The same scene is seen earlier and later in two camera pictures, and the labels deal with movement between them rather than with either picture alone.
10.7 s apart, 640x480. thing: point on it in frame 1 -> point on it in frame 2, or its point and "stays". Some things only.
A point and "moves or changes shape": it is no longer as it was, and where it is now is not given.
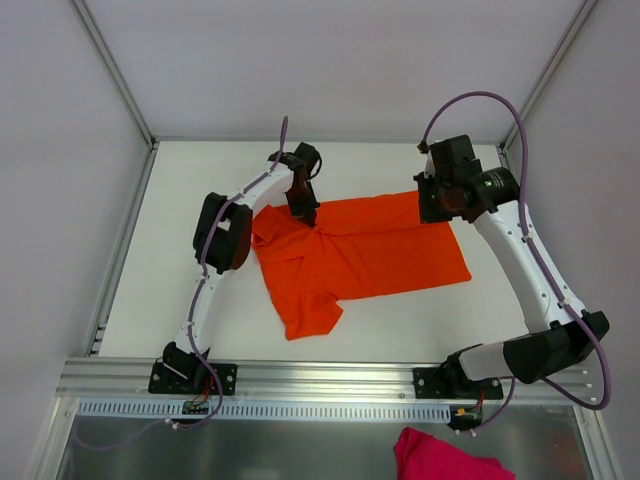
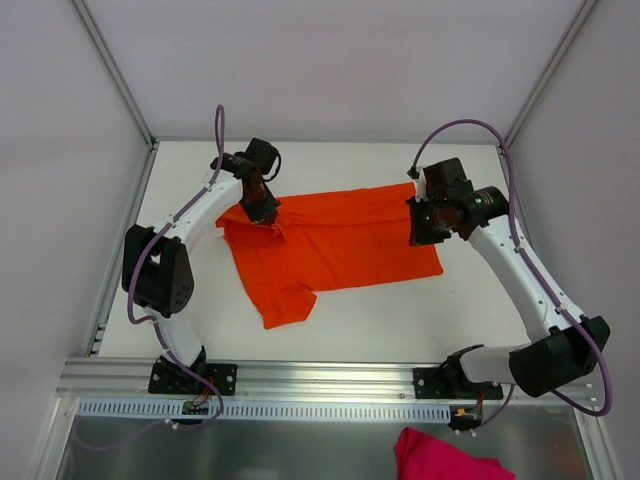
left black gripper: [303, 201] -> [265, 210]
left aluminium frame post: [112, 66] stays
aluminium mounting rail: [127, 379] stays
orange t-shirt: [351, 249] moves or changes shape
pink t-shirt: [422, 456] stays
